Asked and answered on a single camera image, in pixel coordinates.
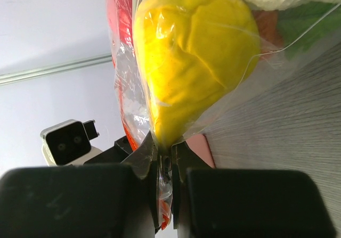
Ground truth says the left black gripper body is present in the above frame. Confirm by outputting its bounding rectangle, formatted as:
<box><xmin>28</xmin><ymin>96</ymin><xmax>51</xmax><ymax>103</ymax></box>
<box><xmin>84</xmin><ymin>136</ymin><xmax>133</xmax><ymax>164</ymax></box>

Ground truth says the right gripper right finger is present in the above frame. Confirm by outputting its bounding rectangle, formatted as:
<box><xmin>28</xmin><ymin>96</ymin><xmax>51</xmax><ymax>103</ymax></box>
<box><xmin>172</xmin><ymin>142</ymin><xmax>337</xmax><ymax>237</ymax></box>

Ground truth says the red fake tomato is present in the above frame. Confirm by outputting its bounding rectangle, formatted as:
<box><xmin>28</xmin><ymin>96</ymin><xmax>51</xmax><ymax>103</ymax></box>
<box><xmin>105</xmin><ymin>0</ymin><xmax>140</xmax><ymax>150</ymax></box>

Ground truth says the yellow fake pepper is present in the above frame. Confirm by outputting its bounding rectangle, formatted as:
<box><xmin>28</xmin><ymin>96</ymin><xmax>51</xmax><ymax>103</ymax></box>
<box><xmin>133</xmin><ymin>0</ymin><xmax>261</xmax><ymax>148</ymax></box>

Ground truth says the left aluminium frame post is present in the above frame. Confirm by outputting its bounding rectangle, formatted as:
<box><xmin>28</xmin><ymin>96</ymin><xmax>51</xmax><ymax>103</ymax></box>
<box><xmin>1</xmin><ymin>54</ymin><xmax>112</xmax><ymax>86</ymax></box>

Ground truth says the green fake lettuce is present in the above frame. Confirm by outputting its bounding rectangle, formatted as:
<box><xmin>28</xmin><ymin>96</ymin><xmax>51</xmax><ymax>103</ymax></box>
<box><xmin>141</xmin><ymin>0</ymin><xmax>341</xmax><ymax>60</ymax></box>

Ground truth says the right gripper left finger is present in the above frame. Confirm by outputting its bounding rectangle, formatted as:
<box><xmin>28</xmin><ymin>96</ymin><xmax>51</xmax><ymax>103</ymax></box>
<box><xmin>1</xmin><ymin>135</ymin><xmax>160</xmax><ymax>237</ymax></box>

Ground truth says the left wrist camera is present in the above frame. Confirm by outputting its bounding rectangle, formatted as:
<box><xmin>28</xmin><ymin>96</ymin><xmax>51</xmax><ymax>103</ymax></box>
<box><xmin>40</xmin><ymin>119</ymin><xmax>102</xmax><ymax>167</ymax></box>

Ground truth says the clear zip top bag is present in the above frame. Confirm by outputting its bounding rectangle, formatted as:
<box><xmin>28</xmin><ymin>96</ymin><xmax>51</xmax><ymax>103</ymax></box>
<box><xmin>107</xmin><ymin>0</ymin><xmax>340</xmax><ymax>229</ymax></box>

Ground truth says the pink divided organizer tray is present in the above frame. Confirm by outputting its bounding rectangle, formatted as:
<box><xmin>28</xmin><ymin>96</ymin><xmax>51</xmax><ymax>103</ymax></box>
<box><xmin>186</xmin><ymin>134</ymin><xmax>215</xmax><ymax>168</ymax></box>

